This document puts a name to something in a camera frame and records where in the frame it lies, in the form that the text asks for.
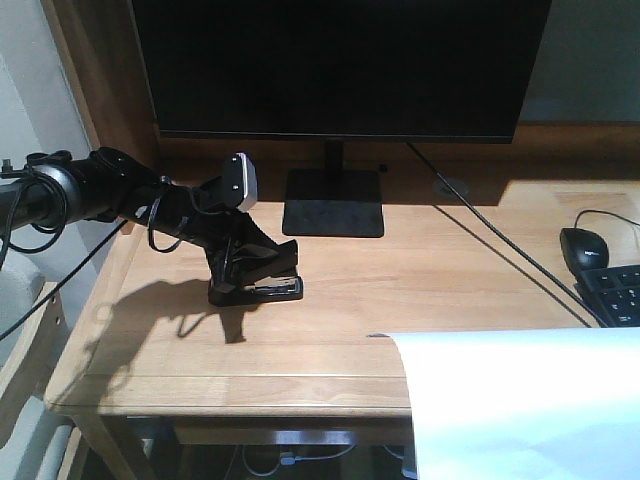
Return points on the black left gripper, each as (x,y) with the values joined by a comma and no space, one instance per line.
(204,217)

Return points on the black stapler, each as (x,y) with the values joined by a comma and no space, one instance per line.
(265,280)

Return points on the white paper sheets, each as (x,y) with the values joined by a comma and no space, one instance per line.
(524,404)

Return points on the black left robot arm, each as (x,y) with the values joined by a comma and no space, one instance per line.
(54,190)

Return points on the wooden desk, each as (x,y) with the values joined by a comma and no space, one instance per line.
(148,343)

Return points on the black computer monitor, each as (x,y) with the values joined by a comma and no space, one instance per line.
(339,71)

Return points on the grey cushioned wooden chair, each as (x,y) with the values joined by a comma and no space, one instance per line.
(33,439)

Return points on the black computer mouse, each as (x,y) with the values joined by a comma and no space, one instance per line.
(583,250)

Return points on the black keyboard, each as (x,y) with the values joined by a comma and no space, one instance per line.
(613,294)

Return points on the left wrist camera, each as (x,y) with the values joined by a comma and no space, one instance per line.
(235,189)

